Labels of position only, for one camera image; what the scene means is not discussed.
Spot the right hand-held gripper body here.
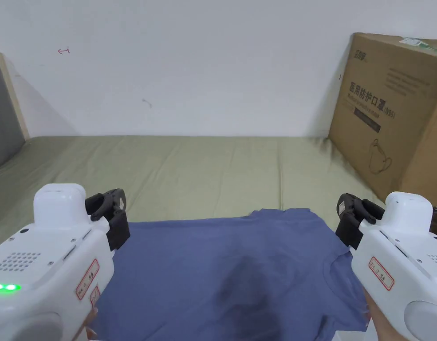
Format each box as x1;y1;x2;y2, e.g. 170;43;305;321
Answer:
335;191;437;341

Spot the grey padded headboard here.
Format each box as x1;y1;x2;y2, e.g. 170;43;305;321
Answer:
0;52;31;172

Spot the blue t-shirt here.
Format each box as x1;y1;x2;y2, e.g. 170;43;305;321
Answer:
86;207;370;341

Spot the brown cardboard carton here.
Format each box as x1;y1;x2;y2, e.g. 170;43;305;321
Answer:
327;32;437;211

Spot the person's right hand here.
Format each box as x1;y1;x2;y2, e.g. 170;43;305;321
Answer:
362;287;411;341

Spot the person's left hand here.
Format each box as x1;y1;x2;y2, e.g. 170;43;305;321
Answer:
79;307;99;341

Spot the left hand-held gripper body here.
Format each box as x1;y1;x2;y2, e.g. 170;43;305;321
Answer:
0;182;130;341

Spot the bed with pale green sheet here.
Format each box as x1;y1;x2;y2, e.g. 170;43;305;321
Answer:
0;135;437;341

